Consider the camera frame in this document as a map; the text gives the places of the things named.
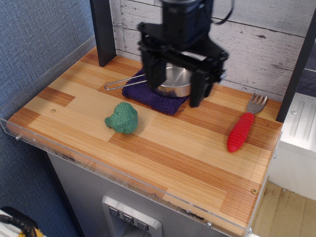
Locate dark right frame post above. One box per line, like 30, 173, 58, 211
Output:
276, 7, 316, 122

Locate stainless steel pot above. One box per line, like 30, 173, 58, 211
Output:
104, 63, 192, 98

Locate grey toy fridge cabinet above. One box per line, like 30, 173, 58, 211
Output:
46, 151, 245, 237

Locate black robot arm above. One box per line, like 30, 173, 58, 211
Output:
137, 0, 229, 107

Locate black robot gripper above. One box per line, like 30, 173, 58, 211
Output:
137, 4, 229, 108

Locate silver dispenser button panel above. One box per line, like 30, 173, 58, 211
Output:
102, 196, 163, 237

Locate white ribbed side unit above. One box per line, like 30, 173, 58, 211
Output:
268, 93, 316, 200

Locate red handled metal fork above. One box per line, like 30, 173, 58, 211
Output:
227, 93, 268, 153

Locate clear acrylic table guard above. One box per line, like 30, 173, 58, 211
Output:
6, 49, 281, 237

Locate purple knitted cloth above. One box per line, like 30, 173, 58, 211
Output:
122, 82, 189, 116

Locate yellow black object corner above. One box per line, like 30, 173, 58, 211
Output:
0, 214, 44, 237

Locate green toy broccoli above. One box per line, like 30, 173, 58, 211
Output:
105, 102, 138, 134

